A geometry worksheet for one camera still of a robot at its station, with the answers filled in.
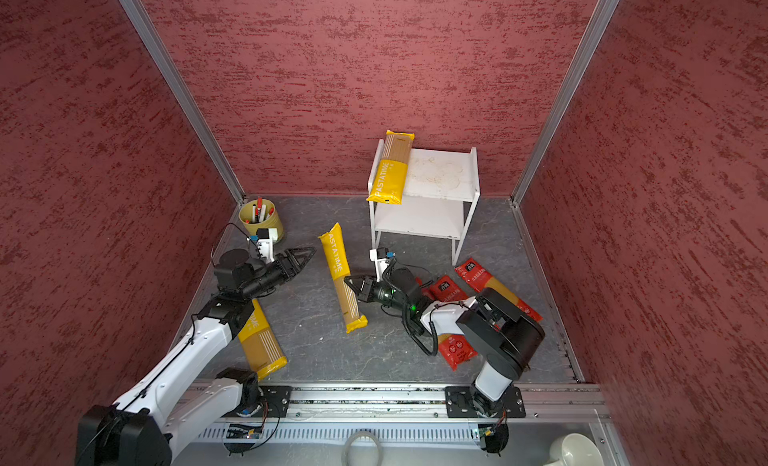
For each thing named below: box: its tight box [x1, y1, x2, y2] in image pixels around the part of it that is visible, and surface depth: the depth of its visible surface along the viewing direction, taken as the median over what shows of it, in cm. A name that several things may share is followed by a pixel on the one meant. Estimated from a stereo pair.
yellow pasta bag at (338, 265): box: [318, 222, 369, 333], surface depth 82 cm
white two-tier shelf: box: [368, 139, 481, 265], surface depth 87 cm
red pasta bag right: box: [454, 258, 544, 322], surface depth 97 cm
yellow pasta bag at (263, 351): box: [237, 298, 288, 380], surface depth 82 cm
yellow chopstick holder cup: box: [239, 198, 284, 241], surface depth 102 cm
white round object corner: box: [543, 433, 604, 466], surface depth 63 cm
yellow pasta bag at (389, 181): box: [366, 130, 416, 205], surface depth 81 cm
